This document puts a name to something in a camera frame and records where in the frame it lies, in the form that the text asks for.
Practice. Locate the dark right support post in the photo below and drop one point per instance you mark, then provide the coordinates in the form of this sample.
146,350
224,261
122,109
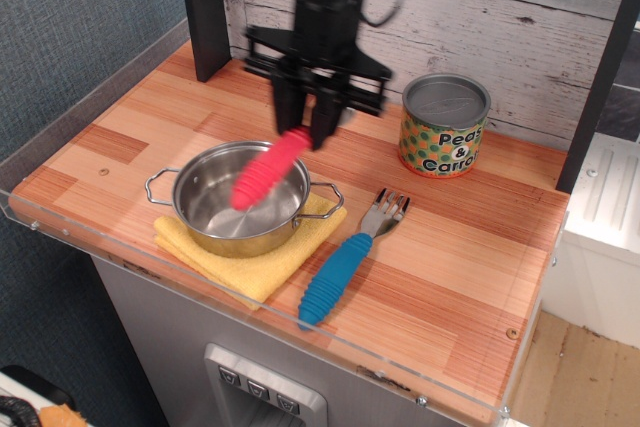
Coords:
610,61

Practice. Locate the orange object bottom left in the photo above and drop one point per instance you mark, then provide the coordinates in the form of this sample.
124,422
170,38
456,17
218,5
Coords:
61,416

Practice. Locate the yellow folded cloth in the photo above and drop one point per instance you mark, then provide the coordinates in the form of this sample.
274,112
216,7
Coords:
251,280

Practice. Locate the stainless steel pot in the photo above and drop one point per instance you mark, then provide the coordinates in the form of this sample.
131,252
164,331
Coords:
199,193

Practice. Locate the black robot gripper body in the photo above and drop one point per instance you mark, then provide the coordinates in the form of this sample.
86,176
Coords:
321,52

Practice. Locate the grey toy fridge cabinet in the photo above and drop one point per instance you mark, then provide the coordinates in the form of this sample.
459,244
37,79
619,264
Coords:
208,368

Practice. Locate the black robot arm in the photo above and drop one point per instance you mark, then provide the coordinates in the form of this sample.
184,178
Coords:
318,57

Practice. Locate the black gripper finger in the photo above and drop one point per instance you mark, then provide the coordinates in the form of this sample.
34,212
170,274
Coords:
325,117
289,98

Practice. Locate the white toy sink unit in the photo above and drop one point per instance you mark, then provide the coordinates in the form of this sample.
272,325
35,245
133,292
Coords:
593,280

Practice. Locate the red handled metal spoon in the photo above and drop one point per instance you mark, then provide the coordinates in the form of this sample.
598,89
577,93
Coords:
263,173

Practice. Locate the clear acrylic table guard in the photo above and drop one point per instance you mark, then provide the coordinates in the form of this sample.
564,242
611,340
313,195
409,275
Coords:
439,314

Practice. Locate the peas and carrots can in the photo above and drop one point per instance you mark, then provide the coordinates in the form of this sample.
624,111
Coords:
442,125

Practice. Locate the blue handled metal fork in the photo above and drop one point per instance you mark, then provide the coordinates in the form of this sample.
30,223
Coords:
330,282

